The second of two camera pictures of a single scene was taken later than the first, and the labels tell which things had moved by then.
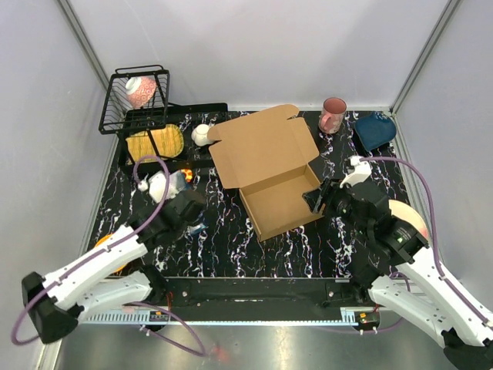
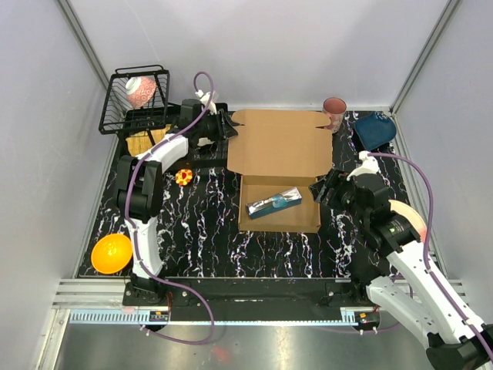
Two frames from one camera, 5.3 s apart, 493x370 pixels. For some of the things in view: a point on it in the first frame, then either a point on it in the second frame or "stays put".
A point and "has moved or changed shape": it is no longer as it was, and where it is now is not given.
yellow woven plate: [169, 142] stays put
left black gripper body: [165, 204] -> [208, 127]
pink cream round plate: [404, 212] stays put
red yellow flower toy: [188, 175] stays put
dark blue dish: [376, 129] stays put
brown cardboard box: [266, 156] has moved or changed shape
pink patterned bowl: [139, 90] stays put
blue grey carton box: [177, 183] -> [264, 206]
